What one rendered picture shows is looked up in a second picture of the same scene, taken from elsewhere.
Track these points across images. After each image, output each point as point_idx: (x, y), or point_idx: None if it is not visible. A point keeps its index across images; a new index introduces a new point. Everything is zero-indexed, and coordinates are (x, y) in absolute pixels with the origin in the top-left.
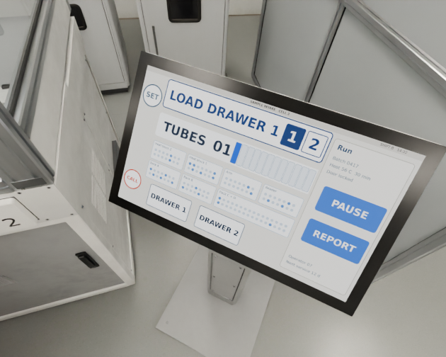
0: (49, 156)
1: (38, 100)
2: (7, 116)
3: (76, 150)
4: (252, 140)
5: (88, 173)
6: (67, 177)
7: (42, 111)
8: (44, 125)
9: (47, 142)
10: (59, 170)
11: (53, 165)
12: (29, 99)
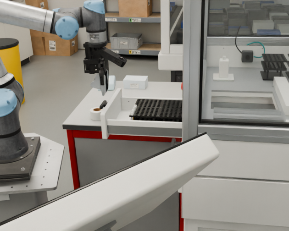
0: (207, 167)
1: (253, 143)
2: (191, 112)
3: (261, 216)
4: None
5: None
6: (208, 196)
7: (247, 151)
8: (232, 155)
9: (219, 162)
10: (203, 181)
11: (202, 173)
12: (236, 131)
